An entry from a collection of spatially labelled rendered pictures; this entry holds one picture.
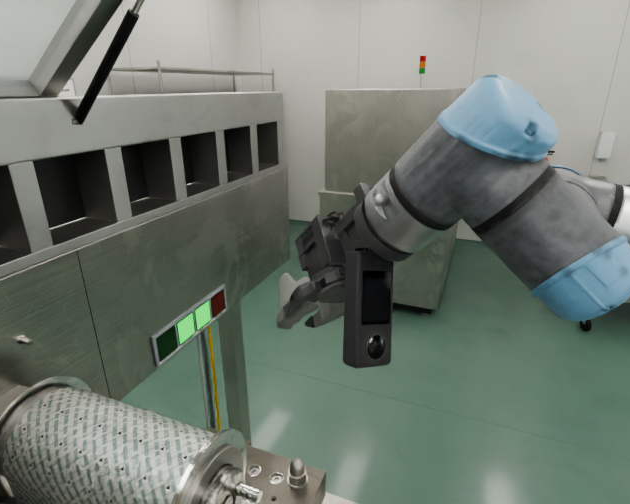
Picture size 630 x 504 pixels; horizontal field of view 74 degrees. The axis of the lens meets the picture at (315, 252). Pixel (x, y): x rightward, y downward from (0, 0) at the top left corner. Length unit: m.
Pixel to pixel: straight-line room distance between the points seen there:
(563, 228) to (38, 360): 0.67
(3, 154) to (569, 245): 0.62
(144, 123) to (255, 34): 4.70
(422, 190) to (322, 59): 4.78
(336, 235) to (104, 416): 0.34
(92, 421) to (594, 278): 0.52
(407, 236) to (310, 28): 4.86
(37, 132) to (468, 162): 0.55
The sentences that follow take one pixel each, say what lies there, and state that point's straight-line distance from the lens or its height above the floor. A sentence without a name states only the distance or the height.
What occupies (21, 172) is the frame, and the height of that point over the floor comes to 1.56.
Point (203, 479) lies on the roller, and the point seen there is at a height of 1.30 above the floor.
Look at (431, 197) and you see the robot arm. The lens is 0.35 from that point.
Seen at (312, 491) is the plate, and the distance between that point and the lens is 0.82.
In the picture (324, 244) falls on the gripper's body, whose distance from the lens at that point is 0.44.
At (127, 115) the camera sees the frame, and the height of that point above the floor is 1.62.
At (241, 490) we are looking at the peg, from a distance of 0.53.
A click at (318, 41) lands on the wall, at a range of 5.13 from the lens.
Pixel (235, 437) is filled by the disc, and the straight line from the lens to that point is 0.54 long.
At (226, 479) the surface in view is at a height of 1.29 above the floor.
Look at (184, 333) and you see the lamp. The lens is 0.96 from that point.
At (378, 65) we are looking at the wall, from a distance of 4.91.
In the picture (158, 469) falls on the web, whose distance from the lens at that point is 0.50.
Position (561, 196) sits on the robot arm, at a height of 1.59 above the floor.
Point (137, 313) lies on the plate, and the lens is 0.84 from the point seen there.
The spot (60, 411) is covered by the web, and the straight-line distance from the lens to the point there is 0.61.
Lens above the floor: 1.67
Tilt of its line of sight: 21 degrees down
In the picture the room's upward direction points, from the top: straight up
